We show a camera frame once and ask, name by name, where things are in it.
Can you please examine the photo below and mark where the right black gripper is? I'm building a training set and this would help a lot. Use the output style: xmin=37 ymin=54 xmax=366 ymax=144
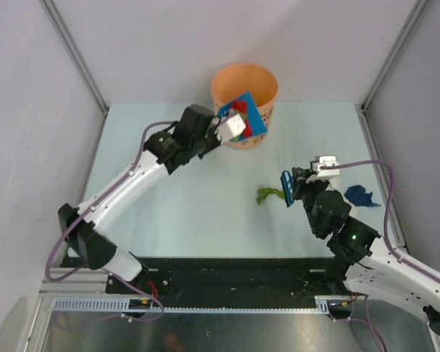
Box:
xmin=291 ymin=168 xmax=329 ymax=236

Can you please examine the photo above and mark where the blue hand brush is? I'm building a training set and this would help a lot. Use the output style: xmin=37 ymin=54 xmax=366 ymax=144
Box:
xmin=280 ymin=170 xmax=295 ymax=208

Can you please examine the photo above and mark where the green paper scrap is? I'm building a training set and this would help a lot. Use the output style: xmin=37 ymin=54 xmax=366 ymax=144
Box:
xmin=256 ymin=187 xmax=285 ymax=205

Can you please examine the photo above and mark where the red paper scrap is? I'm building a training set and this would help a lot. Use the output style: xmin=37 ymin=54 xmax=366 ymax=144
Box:
xmin=230 ymin=99 xmax=248 ymax=117

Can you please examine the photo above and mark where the blue plastic dustpan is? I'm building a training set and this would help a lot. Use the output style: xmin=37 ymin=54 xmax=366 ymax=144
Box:
xmin=216 ymin=92 xmax=268 ymax=142

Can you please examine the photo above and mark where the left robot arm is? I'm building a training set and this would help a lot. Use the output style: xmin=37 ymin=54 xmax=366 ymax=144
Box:
xmin=58 ymin=104 xmax=221 ymax=293

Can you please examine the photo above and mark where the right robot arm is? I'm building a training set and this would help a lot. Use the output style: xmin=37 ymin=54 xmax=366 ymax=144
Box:
xmin=281 ymin=165 xmax=440 ymax=336

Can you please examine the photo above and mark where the white paper scrap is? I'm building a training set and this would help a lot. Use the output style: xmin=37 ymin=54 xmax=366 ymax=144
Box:
xmin=330 ymin=177 xmax=343 ymax=191

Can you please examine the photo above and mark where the dark blue paper scrap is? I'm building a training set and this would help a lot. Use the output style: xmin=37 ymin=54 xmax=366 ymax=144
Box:
xmin=344 ymin=185 xmax=381 ymax=208

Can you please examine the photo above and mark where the orange plastic bucket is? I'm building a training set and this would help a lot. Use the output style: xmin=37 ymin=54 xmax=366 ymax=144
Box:
xmin=210 ymin=63 xmax=279 ymax=150

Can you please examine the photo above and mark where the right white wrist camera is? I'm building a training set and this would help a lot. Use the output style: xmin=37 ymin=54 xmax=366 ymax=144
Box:
xmin=306 ymin=155 xmax=340 ymax=183

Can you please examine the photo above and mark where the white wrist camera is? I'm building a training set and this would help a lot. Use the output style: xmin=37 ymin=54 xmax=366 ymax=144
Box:
xmin=214 ymin=113 xmax=246 ymax=144
xmin=306 ymin=155 xmax=340 ymax=183

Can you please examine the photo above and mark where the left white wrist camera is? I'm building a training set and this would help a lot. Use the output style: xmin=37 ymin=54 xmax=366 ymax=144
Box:
xmin=214 ymin=113 xmax=246 ymax=144

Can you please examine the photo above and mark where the white cable duct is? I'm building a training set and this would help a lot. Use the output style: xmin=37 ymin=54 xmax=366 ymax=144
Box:
xmin=52 ymin=296 xmax=345 ymax=315

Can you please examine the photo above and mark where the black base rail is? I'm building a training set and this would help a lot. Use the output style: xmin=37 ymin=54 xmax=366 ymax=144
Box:
xmin=60 ymin=256 xmax=415 ymax=307

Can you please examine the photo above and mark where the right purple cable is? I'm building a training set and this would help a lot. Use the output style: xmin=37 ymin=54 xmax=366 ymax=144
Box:
xmin=317 ymin=159 xmax=440 ymax=352

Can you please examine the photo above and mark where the purple cable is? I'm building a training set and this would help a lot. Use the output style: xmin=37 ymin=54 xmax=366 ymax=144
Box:
xmin=317 ymin=159 xmax=440 ymax=352
xmin=43 ymin=120 xmax=221 ymax=329

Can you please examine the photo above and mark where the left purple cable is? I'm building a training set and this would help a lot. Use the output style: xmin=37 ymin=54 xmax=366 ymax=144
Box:
xmin=43 ymin=120 xmax=221 ymax=329

